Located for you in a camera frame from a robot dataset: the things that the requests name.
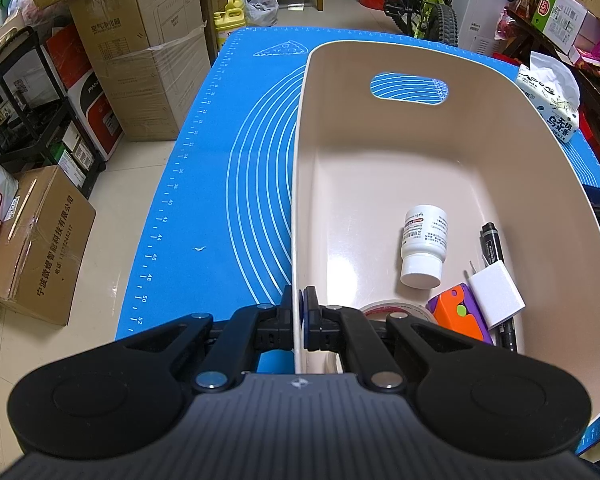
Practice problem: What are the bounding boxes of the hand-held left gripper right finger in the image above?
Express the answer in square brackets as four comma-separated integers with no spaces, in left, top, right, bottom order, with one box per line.
[302,286,473,391]

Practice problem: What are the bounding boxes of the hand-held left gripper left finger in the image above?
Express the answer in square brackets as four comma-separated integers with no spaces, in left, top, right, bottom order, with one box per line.
[122,285,296,394]

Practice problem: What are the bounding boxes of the clear tape roll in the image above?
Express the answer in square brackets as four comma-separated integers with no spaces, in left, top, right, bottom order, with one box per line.
[324,300,438,376]

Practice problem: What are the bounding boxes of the orange purple toy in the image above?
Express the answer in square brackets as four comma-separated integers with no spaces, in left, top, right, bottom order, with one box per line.
[426,282,495,346]

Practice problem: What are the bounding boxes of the beige plastic bin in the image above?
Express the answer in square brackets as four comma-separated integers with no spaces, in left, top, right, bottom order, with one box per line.
[291,41,600,433]

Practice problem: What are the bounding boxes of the white charger plug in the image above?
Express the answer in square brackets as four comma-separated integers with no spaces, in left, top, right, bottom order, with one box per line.
[464,259,527,331]

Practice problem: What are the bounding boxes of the black marker pen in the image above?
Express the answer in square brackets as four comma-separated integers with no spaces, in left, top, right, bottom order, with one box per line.
[481,222,518,353]

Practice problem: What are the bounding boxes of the white medicine bottle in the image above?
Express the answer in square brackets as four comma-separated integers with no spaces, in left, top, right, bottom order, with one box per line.
[400,205,450,289]

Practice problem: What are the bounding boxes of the blue silicone mat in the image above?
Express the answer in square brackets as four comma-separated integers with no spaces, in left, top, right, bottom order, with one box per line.
[115,26,600,461]

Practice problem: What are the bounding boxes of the brown printed cardboard box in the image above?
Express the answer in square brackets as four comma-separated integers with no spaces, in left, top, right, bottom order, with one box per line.
[0,165,97,327]

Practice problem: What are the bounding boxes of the green white small box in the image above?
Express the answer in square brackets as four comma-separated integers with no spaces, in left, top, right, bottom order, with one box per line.
[50,140,91,186]

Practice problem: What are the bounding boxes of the white red appliance box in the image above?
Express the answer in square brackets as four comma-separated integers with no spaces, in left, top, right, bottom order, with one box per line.
[67,72,125,161]

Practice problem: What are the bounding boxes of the yellow oil jug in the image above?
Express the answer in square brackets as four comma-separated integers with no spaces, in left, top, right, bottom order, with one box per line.
[225,0,248,31]
[213,10,246,53]

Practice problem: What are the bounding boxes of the translucent plastic bag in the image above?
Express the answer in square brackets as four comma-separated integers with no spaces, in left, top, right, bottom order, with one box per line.
[241,0,280,27]

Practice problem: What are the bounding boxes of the white tissue pack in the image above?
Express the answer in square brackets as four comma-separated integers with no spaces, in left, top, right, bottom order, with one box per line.
[515,51,581,147]

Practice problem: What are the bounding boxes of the green black bicycle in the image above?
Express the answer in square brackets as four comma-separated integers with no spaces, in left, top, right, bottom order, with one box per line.
[382,0,461,47]

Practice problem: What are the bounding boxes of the red cardboard box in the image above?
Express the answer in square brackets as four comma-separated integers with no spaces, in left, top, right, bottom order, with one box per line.
[45,25,92,91]

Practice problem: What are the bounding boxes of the brown air purifier box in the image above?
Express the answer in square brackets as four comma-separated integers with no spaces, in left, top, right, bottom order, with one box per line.
[69,0,206,58]

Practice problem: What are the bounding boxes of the tall white carton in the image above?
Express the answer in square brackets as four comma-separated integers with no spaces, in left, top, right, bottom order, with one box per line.
[452,0,536,56]

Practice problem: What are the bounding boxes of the black utility cart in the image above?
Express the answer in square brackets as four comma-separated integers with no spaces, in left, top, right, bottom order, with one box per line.
[0,22,106,201]

